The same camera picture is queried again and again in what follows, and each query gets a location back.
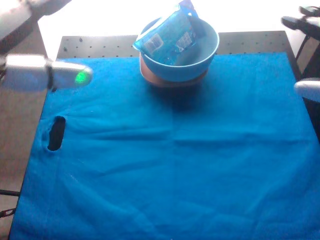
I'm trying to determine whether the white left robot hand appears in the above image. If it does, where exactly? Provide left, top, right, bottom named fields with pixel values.
left=0, top=0, right=95, bottom=93

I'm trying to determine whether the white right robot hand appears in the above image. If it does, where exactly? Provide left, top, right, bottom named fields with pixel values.
left=281, top=5, right=320, bottom=104

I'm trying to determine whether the blue snack packet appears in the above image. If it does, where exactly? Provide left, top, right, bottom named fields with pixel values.
left=132, top=0, right=201, bottom=66

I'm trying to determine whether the light blue bowl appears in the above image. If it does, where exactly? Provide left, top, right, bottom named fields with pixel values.
left=138, top=17, right=220, bottom=83

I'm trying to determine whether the pink bowl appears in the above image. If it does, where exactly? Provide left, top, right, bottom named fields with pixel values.
left=139, top=53, right=210, bottom=88

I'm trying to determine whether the blue cloth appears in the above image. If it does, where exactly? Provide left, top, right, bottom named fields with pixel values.
left=8, top=51, right=320, bottom=240

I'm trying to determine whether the black strap clamp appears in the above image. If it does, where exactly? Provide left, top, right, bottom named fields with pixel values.
left=0, top=208, right=16, bottom=218

